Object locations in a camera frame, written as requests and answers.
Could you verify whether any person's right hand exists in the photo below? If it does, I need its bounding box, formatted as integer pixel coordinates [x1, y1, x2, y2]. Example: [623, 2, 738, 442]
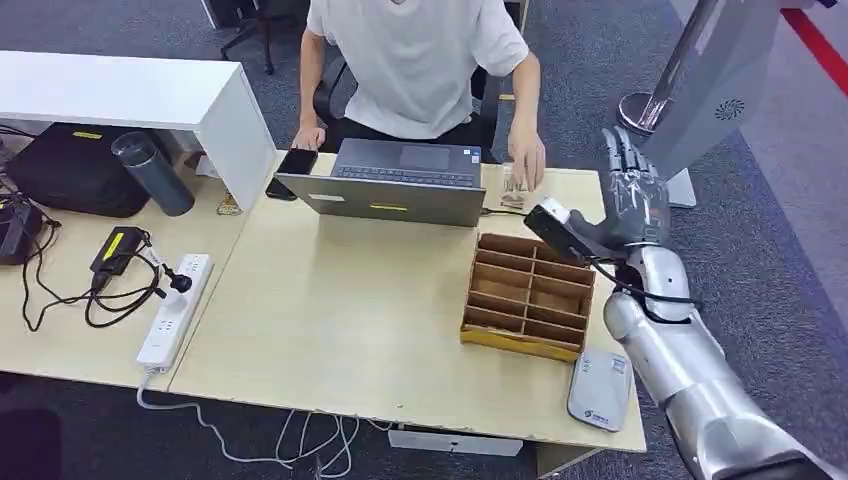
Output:
[292, 125, 328, 153]

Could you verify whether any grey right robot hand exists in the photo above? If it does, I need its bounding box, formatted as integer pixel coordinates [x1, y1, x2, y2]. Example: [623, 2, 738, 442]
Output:
[566, 125, 672, 260]

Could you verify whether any person's left hand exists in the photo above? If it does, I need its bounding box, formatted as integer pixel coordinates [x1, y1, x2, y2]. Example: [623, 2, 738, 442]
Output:
[507, 125, 547, 194]

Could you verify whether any black smartphone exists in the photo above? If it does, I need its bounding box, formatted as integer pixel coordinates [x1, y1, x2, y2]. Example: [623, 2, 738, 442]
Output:
[264, 148, 320, 201]

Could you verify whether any black office chair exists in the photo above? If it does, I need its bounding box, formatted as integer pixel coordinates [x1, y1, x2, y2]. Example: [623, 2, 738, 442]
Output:
[313, 58, 506, 164]

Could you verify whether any silver stanchion pole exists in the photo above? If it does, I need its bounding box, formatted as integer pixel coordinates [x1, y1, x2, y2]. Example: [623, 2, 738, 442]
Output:
[617, 0, 725, 138]

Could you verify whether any grey laptop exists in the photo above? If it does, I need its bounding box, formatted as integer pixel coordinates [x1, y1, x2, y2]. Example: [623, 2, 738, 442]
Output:
[273, 137, 488, 229]

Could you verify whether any black swivel chair base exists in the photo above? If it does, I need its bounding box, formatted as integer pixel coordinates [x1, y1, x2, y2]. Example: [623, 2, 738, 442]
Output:
[201, 0, 313, 76]

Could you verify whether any grey kiosk stand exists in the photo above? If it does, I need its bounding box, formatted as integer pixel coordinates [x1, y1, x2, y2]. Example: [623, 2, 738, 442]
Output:
[625, 0, 784, 211]

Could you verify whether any person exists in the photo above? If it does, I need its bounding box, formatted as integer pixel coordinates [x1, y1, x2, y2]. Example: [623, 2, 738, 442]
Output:
[292, 0, 547, 194]

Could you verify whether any wooden compartment card box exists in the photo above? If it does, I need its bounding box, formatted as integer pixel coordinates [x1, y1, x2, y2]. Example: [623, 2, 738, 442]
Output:
[460, 232, 596, 364]

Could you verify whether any dark grey thermos bottle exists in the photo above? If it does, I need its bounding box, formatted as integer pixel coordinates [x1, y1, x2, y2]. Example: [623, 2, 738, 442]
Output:
[111, 131, 197, 218]

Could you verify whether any white desk shelf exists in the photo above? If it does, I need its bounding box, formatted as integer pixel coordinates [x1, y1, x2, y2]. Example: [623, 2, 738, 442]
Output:
[0, 50, 278, 212]

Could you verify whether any grey flat card reader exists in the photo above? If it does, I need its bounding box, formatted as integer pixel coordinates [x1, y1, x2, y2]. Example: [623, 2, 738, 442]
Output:
[566, 345, 635, 434]

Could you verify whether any black plug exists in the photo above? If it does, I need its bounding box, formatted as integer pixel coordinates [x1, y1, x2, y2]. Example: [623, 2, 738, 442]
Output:
[162, 264, 195, 295]

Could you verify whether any black yellow-labelled power adapter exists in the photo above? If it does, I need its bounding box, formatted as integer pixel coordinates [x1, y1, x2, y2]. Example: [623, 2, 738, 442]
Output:
[89, 226, 146, 277]

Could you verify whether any white power strip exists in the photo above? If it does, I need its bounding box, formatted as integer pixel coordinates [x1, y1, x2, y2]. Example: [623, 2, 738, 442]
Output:
[135, 253, 215, 372]

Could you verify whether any black bag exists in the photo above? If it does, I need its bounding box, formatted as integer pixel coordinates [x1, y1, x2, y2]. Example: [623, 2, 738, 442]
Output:
[3, 122, 152, 219]

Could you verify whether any white under-desk tray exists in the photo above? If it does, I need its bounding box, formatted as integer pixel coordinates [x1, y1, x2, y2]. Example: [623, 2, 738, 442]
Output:
[388, 428, 525, 458]

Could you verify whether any black desk device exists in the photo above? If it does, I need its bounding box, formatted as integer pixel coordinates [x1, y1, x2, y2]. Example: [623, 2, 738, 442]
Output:
[0, 193, 46, 267]

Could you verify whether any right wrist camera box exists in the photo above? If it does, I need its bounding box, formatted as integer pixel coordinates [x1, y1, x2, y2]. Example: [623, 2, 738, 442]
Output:
[522, 196, 599, 264]

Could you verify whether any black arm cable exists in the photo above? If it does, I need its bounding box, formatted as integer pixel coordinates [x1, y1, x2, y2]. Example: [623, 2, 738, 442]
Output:
[588, 259, 702, 327]

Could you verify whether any black adapter cable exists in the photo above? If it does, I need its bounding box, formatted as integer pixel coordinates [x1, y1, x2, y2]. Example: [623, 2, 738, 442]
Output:
[19, 215, 166, 332]

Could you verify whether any white power strip cable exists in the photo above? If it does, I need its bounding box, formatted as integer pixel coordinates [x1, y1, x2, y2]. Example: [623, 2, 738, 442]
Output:
[136, 368, 397, 480]

